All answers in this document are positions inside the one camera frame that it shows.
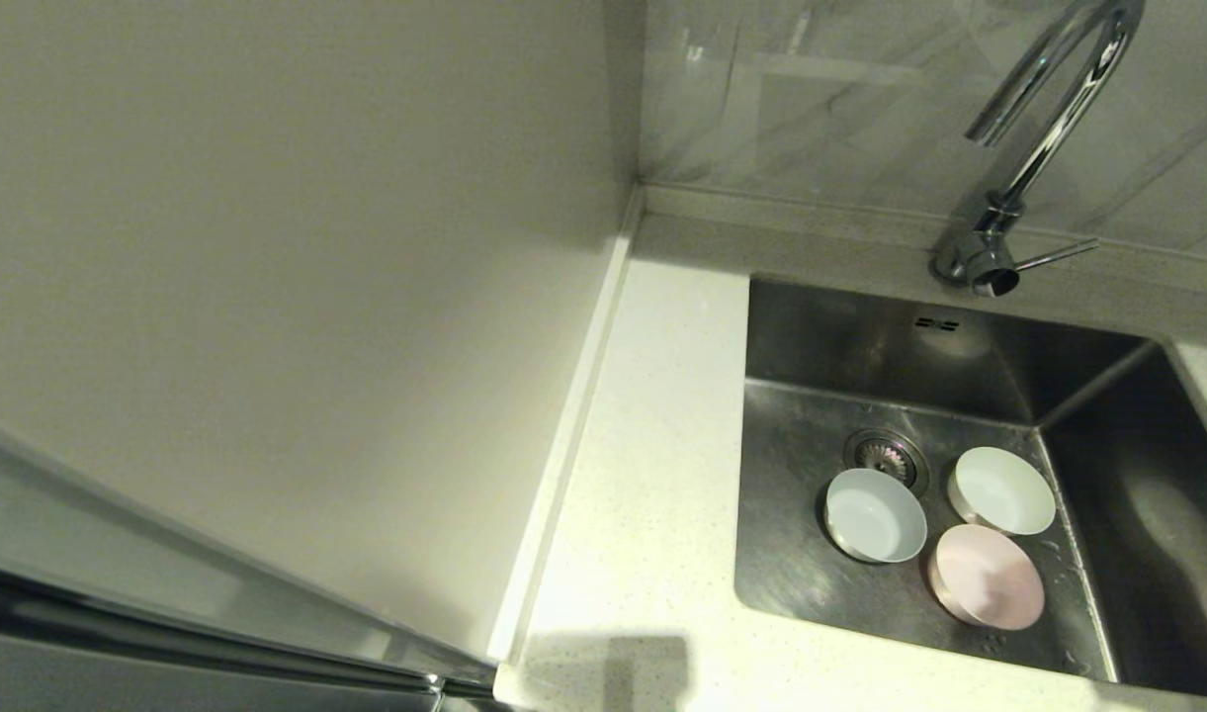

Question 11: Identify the pale blue bowl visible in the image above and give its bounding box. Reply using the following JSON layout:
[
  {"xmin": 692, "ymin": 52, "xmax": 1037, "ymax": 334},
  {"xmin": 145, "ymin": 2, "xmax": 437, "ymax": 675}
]
[{"xmin": 822, "ymin": 467, "xmax": 928, "ymax": 565}]

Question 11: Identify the chrome faucet lever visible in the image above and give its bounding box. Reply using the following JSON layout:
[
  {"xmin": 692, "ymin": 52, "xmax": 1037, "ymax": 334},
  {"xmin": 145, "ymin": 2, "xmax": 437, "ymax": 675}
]
[{"xmin": 969, "ymin": 237, "xmax": 1101, "ymax": 298}]

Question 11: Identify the pale green bowl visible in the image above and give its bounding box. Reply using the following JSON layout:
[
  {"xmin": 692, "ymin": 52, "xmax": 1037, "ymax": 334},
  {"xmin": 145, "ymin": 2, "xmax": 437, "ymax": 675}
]
[{"xmin": 947, "ymin": 446, "xmax": 1057, "ymax": 536}]

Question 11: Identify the pale pink bowl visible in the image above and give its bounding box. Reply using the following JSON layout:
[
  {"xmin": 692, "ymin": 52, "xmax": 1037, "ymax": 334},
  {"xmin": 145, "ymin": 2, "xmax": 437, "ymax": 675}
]
[{"xmin": 924, "ymin": 523, "xmax": 1046, "ymax": 630}]

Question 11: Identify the stainless steel sink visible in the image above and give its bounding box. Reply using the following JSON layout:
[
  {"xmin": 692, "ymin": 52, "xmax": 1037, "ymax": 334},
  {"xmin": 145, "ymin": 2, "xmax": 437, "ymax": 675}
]
[{"xmin": 733, "ymin": 275, "xmax": 1207, "ymax": 699}]

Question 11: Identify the round metal drain strainer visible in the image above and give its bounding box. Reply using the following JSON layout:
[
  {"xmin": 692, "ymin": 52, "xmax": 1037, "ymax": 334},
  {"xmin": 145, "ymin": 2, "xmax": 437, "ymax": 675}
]
[{"xmin": 843, "ymin": 427, "xmax": 930, "ymax": 495}]

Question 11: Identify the chrome gooseneck faucet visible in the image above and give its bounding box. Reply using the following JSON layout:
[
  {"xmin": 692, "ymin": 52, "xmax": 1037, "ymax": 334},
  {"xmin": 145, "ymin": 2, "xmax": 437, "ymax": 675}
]
[{"xmin": 929, "ymin": 0, "xmax": 1148, "ymax": 298}]

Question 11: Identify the stainless steel appliance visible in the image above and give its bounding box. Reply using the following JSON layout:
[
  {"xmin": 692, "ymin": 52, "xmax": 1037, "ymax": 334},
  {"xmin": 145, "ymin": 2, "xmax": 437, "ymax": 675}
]
[{"xmin": 0, "ymin": 415, "xmax": 499, "ymax": 712}]

